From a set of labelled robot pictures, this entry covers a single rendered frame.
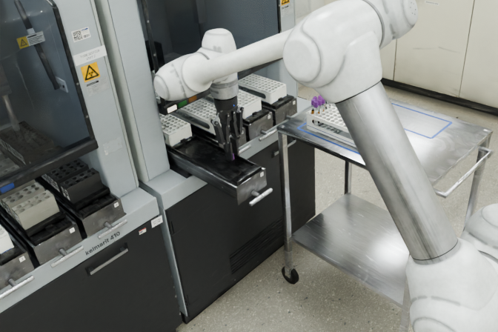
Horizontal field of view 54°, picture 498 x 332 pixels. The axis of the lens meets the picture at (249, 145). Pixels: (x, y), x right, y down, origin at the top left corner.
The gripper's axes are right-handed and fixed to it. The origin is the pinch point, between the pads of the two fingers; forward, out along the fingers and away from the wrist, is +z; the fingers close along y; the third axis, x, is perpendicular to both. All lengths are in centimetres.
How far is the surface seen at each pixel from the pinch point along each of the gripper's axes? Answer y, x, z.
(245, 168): 3.8, 10.2, 1.8
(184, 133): 2.9, -21.8, 0.1
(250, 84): -38.2, -28.4, -1.7
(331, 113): -34.5, 16.1, -3.6
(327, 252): -27, 20, 56
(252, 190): 4.6, 13.3, 8.5
